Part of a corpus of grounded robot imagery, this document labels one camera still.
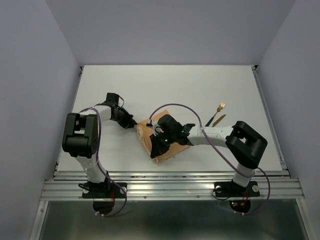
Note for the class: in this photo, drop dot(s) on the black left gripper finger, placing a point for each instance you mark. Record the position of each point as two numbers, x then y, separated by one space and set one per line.
119 120
127 119

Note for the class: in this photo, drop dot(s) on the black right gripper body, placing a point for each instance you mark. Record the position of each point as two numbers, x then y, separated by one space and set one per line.
170 135

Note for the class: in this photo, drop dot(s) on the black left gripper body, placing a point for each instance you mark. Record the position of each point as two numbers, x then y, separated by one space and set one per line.
114 118

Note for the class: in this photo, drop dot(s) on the peach cloth napkin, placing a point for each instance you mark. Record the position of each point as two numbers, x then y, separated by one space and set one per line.
145 130

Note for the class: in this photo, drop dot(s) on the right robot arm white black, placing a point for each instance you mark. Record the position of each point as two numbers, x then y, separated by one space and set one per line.
246 144

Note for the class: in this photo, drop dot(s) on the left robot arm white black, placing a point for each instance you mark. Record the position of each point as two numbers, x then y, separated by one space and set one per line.
82 137

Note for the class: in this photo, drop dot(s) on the gold fork black handle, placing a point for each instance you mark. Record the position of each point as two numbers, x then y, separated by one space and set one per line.
219 109

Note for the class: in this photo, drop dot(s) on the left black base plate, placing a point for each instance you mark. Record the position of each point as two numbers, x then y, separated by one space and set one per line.
105 191

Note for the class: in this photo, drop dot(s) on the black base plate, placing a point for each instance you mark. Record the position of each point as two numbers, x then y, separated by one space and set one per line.
105 191
229 189

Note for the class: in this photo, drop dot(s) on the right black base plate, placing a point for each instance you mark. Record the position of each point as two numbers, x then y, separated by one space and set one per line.
229 189

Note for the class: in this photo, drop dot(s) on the aluminium rail frame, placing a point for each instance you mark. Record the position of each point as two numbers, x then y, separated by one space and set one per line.
178 205

